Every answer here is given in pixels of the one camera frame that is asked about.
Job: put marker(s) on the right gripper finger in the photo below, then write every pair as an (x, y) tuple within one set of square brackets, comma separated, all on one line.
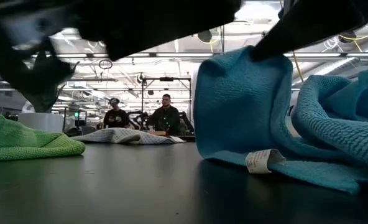
[(302, 28)]

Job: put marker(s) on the blue microfiber towel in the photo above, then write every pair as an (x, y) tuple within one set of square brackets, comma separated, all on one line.
[(240, 109)]

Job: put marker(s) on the white grey microfiber towel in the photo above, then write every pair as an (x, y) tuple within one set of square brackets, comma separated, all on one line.
[(122, 136)]

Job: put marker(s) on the green microfiber towel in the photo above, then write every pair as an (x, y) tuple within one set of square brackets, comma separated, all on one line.
[(25, 143)]

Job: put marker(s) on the artificial green plant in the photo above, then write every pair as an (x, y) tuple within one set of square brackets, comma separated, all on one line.
[(44, 104)]

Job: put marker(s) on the long ceiling light rail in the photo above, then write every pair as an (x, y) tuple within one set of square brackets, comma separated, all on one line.
[(184, 55)]

